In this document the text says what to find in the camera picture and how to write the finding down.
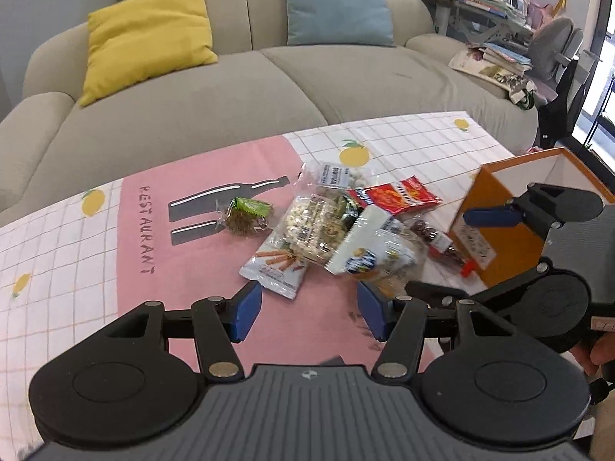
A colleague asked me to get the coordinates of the pink checked printed tablecloth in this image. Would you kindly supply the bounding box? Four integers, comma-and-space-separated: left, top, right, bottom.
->
0, 111, 524, 447

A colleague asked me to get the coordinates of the clear packet white label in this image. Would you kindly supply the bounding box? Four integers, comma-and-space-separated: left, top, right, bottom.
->
295, 161, 380, 194

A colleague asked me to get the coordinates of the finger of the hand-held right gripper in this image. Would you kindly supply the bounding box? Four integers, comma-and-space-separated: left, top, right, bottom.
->
462, 182, 572, 243
405, 259, 553, 318

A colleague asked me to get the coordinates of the clear popcorn snack bag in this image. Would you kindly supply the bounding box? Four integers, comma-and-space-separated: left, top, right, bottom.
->
266, 192, 366, 267

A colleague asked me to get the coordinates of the green snack packet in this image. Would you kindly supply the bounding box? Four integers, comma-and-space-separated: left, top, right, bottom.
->
216, 196, 276, 238

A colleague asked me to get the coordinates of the grey desk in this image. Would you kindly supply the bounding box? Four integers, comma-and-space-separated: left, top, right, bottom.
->
406, 0, 536, 44

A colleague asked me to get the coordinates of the yellow pillow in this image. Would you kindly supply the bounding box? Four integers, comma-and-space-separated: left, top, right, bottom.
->
77, 0, 219, 108

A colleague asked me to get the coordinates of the pink bag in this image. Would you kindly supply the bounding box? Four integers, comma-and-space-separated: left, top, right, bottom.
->
526, 1, 564, 30

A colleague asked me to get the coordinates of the black bag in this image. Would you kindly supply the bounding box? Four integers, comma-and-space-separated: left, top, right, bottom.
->
537, 58, 588, 151

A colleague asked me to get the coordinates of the white biscuit stick packet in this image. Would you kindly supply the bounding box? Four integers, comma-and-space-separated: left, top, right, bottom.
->
239, 245, 308, 301

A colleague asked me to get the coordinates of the orange cardboard box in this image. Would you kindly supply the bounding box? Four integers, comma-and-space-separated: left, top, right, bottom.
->
447, 146, 615, 289

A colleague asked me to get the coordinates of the glass door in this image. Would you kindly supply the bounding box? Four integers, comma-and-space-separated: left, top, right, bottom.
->
577, 0, 615, 171

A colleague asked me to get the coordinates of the stack of magazines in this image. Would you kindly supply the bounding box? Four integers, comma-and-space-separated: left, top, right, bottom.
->
449, 42, 535, 93

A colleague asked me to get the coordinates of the beige sofa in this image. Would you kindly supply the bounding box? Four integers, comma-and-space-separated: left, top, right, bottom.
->
0, 0, 539, 214

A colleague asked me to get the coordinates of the red snack packet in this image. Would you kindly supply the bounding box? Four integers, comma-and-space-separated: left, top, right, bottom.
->
348, 176, 443, 217

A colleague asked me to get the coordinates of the light blue pillow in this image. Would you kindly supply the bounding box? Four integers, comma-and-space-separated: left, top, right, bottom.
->
281, 0, 397, 49

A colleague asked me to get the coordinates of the clear snack bag blue logo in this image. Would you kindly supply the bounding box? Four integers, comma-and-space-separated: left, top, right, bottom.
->
324, 204, 426, 295

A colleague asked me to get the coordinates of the grey office chair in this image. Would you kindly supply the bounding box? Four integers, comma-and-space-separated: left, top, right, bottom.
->
527, 17, 585, 106

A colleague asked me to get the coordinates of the small bottle of chocolate beans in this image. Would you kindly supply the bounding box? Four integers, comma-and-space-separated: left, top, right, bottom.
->
408, 218, 479, 279

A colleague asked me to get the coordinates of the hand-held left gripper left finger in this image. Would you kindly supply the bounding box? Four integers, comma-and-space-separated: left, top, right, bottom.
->
98, 281, 264, 380

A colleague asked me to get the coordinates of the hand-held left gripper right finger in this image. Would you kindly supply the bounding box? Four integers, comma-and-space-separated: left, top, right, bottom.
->
356, 281, 524, 378

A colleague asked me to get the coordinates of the person's right hand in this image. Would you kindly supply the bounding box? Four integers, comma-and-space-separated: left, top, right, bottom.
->
573, 330, 615, 378

